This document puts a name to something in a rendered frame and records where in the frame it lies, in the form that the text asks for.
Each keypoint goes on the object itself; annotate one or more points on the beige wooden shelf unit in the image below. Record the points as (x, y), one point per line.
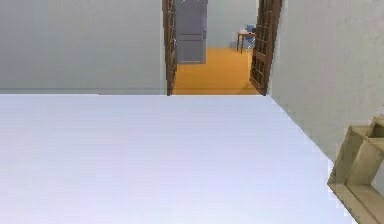
(361, 166)

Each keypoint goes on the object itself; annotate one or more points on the brown glazed room door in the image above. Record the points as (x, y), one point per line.
(170, 46)
(264, 46)

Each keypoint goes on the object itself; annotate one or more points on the blue chair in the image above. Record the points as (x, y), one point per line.
(250, 36)

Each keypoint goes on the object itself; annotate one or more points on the grey panelled room door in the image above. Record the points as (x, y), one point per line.
(190, 33)

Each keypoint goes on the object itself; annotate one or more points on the brown wooden table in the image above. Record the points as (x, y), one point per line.
(245, 34)

